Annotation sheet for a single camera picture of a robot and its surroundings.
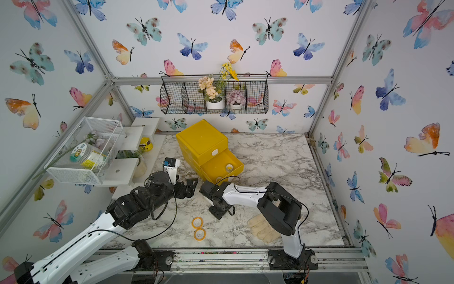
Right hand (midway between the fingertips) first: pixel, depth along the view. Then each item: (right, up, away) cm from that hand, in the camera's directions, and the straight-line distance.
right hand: (220, 209), depth 87 cm
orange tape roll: (-11, -5, -2) cm, 12 cm away
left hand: (-11, +18, -16) cm, 26 cm away
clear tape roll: (-1, +15, +2) cm, 15 cm away
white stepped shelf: (-47, +22, +8) cm, 53 cm away
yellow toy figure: (-45, +33, +17) cm, 58 cm away
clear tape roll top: (+4, +20, +6) cm, 21 cm away
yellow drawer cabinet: (-6, +30, -2) cm, 30 cm away
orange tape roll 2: (-9, -9, -6) cm, 14 cm away
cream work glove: (+19, -7, -5) cm, 21 cm away
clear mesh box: (-52, +36, -6) cm, 63 cm away
